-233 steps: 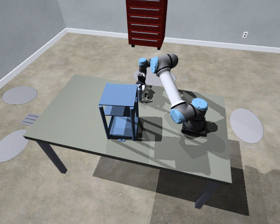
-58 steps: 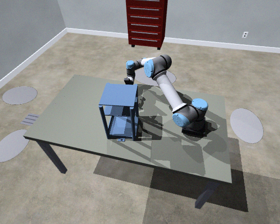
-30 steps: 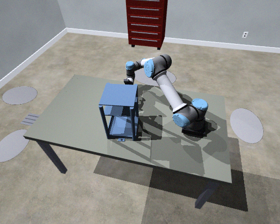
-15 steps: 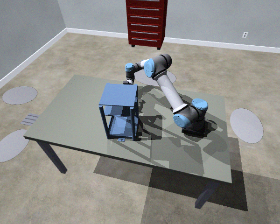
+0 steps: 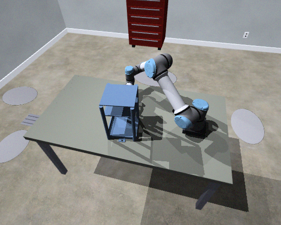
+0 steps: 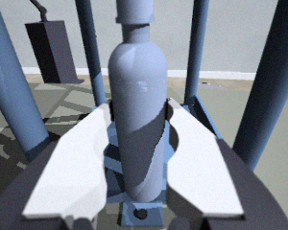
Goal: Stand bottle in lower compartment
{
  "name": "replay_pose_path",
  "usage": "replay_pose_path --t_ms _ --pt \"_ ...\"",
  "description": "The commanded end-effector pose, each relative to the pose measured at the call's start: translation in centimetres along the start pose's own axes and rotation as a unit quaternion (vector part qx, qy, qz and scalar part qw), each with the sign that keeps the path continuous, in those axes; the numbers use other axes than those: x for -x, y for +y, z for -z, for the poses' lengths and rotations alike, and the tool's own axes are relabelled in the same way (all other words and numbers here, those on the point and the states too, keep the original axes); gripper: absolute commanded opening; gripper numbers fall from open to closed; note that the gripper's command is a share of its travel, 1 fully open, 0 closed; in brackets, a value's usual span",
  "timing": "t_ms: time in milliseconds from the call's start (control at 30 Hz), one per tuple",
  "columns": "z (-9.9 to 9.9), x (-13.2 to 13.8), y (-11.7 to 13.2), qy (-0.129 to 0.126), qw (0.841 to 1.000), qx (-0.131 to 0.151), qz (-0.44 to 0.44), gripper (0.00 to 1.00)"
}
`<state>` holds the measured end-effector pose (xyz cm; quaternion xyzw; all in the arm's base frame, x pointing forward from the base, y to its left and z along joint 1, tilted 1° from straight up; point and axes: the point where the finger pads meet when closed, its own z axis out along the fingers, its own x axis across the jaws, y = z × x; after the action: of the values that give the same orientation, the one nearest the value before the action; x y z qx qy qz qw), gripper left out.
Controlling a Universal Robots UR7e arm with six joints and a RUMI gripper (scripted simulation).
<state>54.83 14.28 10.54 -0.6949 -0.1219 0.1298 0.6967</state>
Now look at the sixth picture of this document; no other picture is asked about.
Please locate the blue shelving unit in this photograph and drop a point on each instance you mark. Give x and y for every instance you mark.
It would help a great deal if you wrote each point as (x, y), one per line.
(267, 98)

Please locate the light blue bottle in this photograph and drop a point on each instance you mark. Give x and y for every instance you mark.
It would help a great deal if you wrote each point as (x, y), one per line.
(137, 74)

